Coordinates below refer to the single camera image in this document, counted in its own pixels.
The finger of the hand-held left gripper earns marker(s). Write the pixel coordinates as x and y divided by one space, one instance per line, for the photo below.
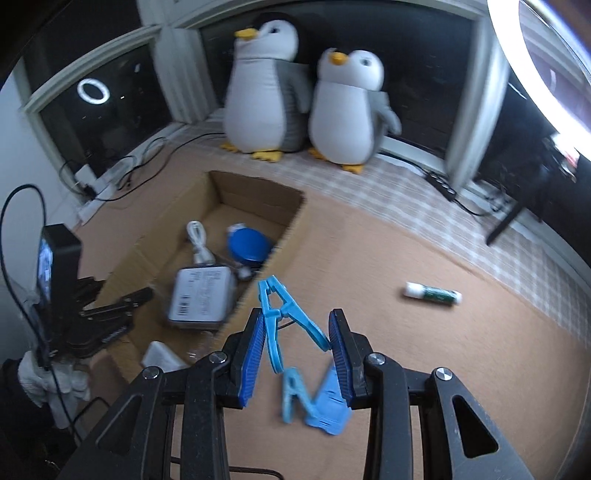
131 299

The white green glue stick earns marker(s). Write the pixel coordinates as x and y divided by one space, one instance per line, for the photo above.
429 293

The white packet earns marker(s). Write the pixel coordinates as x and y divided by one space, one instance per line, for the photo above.
159 357

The black power strip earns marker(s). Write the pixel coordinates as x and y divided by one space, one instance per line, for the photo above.
441 184

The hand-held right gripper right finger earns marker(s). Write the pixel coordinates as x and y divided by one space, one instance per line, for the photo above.
341 360

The white checkered cloth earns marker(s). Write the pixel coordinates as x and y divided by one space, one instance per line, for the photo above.
415 221

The white charger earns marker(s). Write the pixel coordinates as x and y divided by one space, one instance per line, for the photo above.
85 175

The person's left forearm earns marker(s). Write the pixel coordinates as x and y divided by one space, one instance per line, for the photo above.
23 438

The brown cardboard box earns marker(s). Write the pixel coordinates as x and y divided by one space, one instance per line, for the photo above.
254 198

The black tripod stand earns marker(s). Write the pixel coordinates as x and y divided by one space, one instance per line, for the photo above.
512 217

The silver metal tin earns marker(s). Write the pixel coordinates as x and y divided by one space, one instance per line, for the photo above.
201 295

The large penguin plush toy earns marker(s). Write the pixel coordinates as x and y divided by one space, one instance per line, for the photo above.
263 101

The small penguin plush toy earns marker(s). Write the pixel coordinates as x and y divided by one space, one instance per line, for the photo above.
346 115

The white power strip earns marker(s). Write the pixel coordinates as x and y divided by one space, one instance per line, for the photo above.
104 189

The blue plastic peg clip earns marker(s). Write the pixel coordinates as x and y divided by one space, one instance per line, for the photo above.
272 323

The person's left hand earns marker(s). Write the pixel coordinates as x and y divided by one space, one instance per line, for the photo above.
69 383

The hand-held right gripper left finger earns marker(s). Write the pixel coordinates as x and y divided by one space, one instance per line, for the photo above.
251 364

